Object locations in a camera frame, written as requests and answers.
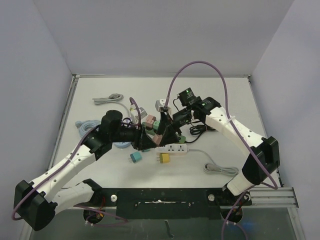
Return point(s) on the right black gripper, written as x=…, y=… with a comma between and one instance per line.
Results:
x=165, y=127

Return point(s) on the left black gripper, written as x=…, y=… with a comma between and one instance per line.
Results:
x=141, y=140

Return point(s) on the pink plug adapter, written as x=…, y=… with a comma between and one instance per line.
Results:
x=149, y=121
x=157, y=138

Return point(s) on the green plug adapter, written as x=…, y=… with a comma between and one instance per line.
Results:
x=156, y=124

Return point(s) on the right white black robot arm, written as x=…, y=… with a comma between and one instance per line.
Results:
x=263, y=157

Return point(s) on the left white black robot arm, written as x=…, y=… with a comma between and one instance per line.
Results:
x=38, y=201

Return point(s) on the teal plug adapter upper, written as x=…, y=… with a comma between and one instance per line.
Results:
x=145, y=150

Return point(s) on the teal plug adapter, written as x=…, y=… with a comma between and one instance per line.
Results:
x=145, y=150
x=135, y=157

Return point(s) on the teal plug adapter lower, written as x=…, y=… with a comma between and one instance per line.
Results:
x=135, y=157

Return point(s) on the yellow plug adapter lower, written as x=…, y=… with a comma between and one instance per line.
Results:
x=163, y=158

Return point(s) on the green power strip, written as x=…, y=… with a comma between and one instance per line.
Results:
x=153, y=130

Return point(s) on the white power strip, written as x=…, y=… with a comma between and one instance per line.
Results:
x=173, y=149

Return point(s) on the round blue power strip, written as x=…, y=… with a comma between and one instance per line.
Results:
x=121, y=145

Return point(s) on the purple power strip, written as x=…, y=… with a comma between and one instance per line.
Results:
x=126, y=122

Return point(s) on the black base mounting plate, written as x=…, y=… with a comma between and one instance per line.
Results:
x=165, y=203

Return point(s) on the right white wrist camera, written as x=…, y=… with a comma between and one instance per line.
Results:
x=160, y=105

